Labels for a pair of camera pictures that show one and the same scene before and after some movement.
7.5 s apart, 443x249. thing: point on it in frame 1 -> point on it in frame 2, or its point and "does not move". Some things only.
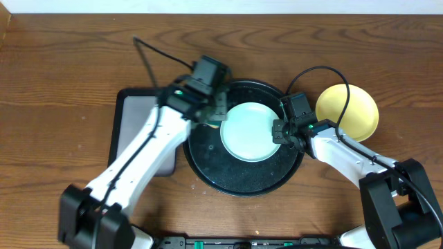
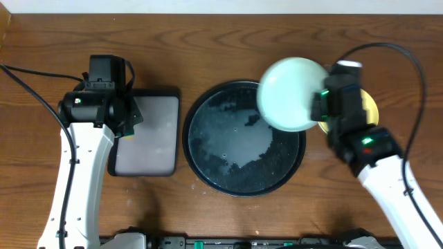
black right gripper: [277, 126] -> [316, 104]
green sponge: [215, 124] -> [128, 134]
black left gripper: [223, 104] -> [131, 104]
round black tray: [213, 167] does not move
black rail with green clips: [250, 243] does not move
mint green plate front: [247, 133] -> [284, 93]
